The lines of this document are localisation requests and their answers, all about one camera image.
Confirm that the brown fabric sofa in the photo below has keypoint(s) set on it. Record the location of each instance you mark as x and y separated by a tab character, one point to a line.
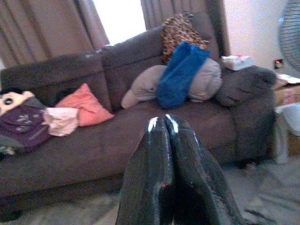
93	150

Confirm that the grey pillow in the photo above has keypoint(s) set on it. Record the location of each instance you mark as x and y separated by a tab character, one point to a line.
143	84

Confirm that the white plastic bin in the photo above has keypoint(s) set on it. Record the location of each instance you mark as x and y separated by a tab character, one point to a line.
290	117

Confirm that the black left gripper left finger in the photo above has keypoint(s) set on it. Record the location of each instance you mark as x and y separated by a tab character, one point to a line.
143	164

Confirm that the purple printed garment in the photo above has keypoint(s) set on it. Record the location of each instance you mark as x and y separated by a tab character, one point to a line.
21	126

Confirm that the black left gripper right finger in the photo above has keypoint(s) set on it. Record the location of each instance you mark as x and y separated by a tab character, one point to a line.
194	164

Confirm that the white pedestal fan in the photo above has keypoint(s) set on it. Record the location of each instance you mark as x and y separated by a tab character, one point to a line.
290	35

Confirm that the salmon pink pillow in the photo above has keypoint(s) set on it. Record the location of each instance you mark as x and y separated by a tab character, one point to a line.
86	105

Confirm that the cream and black plush toy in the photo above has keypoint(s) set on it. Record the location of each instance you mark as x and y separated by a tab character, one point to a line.
14	99

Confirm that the light pink cloth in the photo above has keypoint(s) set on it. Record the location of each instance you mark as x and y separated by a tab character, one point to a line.
61	122

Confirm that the brown spotted pillow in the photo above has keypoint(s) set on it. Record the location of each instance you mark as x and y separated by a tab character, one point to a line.
178	30

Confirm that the grey patterned cloth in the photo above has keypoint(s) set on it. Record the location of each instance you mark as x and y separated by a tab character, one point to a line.
7	143

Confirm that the white tissue box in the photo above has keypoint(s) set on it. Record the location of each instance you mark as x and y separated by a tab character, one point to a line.
236	62

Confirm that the brown curtain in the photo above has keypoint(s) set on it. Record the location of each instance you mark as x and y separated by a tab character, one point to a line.
35	28
159	11

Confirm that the cardboard box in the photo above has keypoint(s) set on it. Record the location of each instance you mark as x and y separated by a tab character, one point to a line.
288	93

